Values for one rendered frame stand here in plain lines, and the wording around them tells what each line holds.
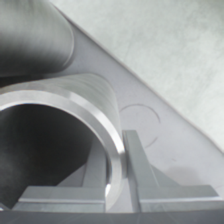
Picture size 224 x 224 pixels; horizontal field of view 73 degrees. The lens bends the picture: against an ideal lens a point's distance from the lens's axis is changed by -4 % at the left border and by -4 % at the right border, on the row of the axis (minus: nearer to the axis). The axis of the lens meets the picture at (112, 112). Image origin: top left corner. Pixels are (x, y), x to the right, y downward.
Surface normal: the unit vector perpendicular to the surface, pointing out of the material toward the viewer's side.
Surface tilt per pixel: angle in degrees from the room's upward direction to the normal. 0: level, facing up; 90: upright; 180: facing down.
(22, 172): 90
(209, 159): 0
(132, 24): 0
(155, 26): 0
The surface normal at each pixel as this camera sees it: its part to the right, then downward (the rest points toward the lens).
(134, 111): 0.00, 0.26
